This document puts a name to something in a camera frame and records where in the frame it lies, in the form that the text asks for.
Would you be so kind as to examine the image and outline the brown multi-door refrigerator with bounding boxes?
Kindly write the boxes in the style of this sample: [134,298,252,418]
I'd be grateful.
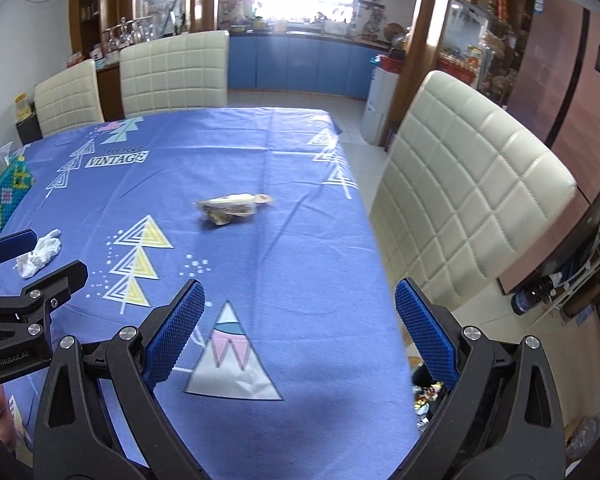
[497,0,600,296]

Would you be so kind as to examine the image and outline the wooden display cabinet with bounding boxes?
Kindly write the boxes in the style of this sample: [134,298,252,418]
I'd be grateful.
[70,0,136,116]

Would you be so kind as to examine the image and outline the white floor appliance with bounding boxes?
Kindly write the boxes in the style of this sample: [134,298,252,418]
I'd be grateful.
[361,65,398,147]

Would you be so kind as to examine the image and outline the red egg tray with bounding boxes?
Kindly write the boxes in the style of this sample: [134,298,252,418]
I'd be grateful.
[437,55,476,83]

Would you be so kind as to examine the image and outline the hanging wine glasses rack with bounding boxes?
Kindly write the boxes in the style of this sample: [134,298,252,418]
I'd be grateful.
[102,17,156,53]

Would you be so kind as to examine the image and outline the black round trash bin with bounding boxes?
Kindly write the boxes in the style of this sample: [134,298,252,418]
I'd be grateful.
[410,355,456,436]

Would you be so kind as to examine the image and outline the blue kitchen cabinets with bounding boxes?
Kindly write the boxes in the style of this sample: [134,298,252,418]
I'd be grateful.
[227,32,396,101]

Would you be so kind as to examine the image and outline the blue printed tablecloth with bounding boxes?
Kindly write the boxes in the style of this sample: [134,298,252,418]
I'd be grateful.
[0,107,433,480]

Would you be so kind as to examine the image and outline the white tissue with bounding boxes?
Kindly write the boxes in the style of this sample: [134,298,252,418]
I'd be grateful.
[14,229,62,279]

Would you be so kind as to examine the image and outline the wooden shelf cabinet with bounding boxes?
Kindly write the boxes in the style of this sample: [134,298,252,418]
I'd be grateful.
[430,0,536,106]

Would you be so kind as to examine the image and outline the beige wrapper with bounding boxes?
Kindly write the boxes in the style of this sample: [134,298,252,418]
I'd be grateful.
[195,192,273,226]

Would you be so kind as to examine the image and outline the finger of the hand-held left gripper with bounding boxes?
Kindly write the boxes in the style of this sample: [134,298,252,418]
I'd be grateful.
[0,260,89,328]
[0,229,40,276]

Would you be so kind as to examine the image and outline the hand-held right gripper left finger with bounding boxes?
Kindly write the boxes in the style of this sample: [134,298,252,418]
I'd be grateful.
[32,279,206,480]

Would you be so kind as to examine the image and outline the colourful beaded tissue box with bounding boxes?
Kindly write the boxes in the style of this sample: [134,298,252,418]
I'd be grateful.
[0,152,35,238]

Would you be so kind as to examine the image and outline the yellow packet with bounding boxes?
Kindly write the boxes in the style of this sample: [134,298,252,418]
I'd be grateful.
[14,92,36,122]

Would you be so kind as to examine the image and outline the dark blue plastic jug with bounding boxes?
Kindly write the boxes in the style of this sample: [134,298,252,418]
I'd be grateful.
[511,272,563,316]

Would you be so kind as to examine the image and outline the cream quilted leather chair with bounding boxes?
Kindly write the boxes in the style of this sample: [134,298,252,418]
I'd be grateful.
[119,30,230,117]
[369,70,578,311]
[34,59,105,137]

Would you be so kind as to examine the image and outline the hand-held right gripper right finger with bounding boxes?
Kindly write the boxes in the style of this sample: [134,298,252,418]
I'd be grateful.
[387,277,568,480]

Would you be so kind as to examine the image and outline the white metal plant stand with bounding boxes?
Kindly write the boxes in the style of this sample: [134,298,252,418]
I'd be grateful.
[545,220,600,321]

